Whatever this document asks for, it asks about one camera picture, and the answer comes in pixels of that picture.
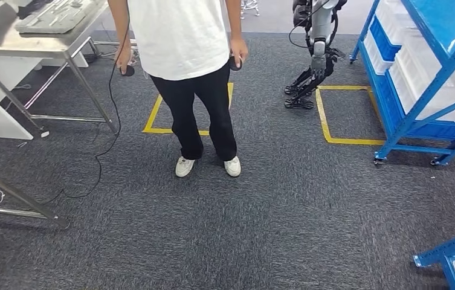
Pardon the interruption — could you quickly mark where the person's left hand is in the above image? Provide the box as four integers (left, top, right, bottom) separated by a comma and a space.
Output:
229, 37, 249, 69

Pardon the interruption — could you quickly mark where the black controller cable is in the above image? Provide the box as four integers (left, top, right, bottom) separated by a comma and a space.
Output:
40, 0, 132, 207

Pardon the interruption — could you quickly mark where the person's right hand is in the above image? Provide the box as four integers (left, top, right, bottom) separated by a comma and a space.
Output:
114, 40, 134, 76

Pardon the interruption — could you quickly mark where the blue plastic bin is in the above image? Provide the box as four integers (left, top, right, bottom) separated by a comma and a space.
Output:
369, 16, 403, 63

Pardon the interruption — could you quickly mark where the person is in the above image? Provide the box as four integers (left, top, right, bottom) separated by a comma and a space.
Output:
107, 0, 250, 178

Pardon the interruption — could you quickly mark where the stainless steel table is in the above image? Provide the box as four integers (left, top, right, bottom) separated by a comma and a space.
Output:
0, 0, 138, 135

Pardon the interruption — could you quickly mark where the stamped grey metal panel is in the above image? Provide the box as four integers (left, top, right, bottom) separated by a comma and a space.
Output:
14, 0, 97, 36

